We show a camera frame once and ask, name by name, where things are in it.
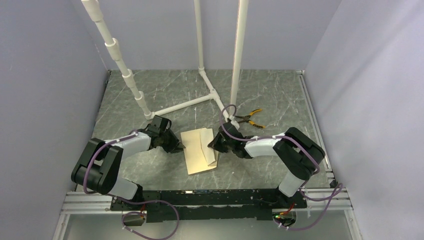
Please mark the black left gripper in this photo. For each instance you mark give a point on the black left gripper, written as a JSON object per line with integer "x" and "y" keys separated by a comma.
{"x": 175, "y": 146}

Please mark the tan paper envelope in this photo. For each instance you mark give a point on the tan paper envelope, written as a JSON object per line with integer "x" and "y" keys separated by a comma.
{"x": 194, "y": 158}

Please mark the white letter paper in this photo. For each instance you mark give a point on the white letter paper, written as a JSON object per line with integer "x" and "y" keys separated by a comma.
{"x": 206, "y": 137}

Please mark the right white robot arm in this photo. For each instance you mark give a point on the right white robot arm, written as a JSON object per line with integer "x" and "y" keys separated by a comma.
{"x": 301, "y": 155}

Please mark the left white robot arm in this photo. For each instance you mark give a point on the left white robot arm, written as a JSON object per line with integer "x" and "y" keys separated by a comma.
{"x": 97, "y": 169}

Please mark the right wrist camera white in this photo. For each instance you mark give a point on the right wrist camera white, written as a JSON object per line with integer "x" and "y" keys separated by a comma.
{"x": 234, "y": 123}

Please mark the yellow handled pliers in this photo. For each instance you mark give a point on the yellow handled pliers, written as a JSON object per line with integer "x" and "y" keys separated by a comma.
{"x": 247, "y": 119}

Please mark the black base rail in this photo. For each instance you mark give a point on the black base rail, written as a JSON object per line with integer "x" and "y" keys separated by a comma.
{"x": 170, "y": 205}

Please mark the white PVC pipe frame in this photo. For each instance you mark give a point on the white PVC pipe frame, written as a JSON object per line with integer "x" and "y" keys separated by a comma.
{"x": 181, "y": 47}

